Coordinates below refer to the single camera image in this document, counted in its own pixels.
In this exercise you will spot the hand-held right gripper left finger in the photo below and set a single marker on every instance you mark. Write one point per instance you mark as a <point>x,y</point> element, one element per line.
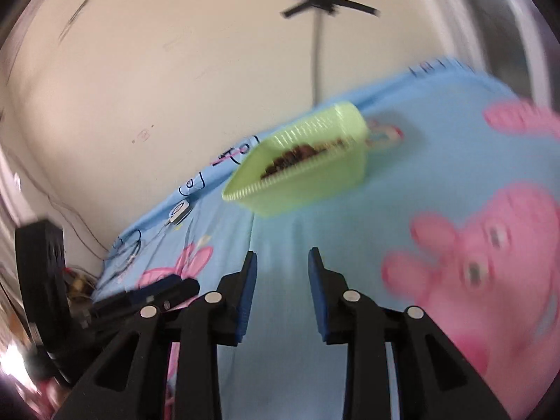
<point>245,306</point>

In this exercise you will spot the light green plastic basket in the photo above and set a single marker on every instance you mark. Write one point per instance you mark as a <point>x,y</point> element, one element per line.
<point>306,188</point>

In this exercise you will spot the blue cartoon pig bed sheet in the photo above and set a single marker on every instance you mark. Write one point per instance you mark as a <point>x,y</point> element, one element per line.
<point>350,236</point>

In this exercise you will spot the small white device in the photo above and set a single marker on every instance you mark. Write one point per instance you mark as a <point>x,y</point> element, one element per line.
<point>177,214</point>

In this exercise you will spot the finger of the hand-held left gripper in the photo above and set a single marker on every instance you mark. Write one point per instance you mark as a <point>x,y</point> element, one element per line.
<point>168,289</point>

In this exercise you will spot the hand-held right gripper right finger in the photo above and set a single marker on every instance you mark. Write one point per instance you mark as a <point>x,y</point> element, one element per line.
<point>315,302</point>

